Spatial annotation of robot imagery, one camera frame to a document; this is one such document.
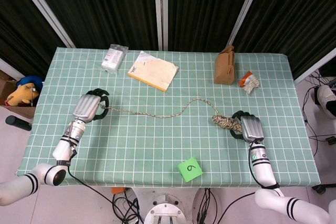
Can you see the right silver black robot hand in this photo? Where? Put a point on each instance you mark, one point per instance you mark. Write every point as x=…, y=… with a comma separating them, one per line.
x=252, y=128

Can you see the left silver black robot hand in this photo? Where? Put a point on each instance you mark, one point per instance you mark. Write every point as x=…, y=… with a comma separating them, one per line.
x=86, y=107

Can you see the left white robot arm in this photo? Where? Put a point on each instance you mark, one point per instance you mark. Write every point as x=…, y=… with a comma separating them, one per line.
x=63, y=150

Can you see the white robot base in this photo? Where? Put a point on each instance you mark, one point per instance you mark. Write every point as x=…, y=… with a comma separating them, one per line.
x=168, y=208

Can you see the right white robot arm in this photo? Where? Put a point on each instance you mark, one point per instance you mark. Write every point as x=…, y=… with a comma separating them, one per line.
x=262, y=169

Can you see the crumpled orange white wrapper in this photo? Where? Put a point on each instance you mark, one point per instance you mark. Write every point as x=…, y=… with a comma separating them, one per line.
x=249, y=81

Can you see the white tissue pack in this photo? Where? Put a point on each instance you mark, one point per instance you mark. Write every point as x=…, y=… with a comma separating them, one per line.
x=114, y=57

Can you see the yellow plush toy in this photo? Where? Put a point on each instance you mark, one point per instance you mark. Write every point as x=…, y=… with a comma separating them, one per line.
x=22, y=95

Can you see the brown paper bag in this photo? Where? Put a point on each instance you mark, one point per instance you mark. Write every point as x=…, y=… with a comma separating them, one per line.
x=224, y=66

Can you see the black cylinder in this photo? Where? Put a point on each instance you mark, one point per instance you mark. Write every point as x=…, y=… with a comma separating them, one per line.
x=18, y=123

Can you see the green foam number cube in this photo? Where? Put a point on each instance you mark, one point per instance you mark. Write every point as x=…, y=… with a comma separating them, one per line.
x=190, y=169

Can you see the worn yellow-edged notebook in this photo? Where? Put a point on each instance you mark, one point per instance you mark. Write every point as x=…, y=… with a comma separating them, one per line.
x=153, y=72

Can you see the brown cardboard box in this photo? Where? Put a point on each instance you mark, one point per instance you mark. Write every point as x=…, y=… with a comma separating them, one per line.
x=10, y=111

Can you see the green checked tablecloth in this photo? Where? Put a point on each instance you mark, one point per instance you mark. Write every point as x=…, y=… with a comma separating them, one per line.
x=157, y=142

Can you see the white shoe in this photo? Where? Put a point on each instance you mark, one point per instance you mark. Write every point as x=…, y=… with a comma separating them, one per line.
x=326, y=100

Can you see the small black adapter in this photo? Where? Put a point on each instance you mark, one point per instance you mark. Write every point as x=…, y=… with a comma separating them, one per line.
x=331, y=140

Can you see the small orange object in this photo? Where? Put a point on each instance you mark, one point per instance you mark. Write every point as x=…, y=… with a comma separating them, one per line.
x=118, y=190

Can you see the black caster wheel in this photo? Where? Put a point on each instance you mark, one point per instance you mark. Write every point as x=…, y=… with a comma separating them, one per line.
x=319, y=188

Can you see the black pleated curtain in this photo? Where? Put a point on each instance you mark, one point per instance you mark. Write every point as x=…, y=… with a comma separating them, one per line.
x=21, y=24
x=296, y=11
x=204, y=11
x=105, y=11

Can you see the white metal frame post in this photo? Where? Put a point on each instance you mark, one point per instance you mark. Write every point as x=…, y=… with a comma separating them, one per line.
x=44, y=9
x=246, y=6
x=8, y=68
x=315, y=65
x=160, y=11

